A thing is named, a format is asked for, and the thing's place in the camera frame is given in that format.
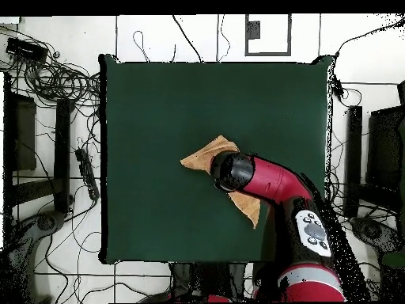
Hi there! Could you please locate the tan terry towel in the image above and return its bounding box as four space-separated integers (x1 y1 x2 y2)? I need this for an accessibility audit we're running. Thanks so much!
180 135 262 230

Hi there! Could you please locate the dark flat panel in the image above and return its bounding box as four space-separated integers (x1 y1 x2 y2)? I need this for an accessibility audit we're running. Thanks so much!
13 93 37 172
366 105 405 191

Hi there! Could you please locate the dark green table cloth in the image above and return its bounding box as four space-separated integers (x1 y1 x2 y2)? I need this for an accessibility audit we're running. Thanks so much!
99 52 333 266

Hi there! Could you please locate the black power strip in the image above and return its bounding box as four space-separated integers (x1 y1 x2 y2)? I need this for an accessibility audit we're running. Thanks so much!
74 147 100 201

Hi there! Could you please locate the small grey square plate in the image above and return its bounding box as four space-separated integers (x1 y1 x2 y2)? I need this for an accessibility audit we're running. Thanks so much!
246 20 261 40

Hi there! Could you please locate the grey stand foot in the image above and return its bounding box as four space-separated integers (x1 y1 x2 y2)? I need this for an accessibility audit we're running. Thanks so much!
349 216 403 254
6 210 67 303

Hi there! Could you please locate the green object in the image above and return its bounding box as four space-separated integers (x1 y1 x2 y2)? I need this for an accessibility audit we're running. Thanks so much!
380 251 405 270

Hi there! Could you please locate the black rectangular box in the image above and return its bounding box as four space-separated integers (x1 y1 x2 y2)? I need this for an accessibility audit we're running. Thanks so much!
5 36 49 63

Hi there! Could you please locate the black pedestal post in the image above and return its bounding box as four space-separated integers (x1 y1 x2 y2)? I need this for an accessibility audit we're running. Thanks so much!
228 263 246 297
170 262 191 300

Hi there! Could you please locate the black cable tangle with plug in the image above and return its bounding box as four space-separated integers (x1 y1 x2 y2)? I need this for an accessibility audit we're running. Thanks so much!
325 78 365 229

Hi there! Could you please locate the grey rectangular floor frame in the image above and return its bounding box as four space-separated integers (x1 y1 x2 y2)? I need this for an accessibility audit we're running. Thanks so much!
244 13 292 57

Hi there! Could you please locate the tangled black cable coil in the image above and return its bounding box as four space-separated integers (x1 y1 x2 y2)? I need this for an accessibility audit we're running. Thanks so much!
0 25 102 108

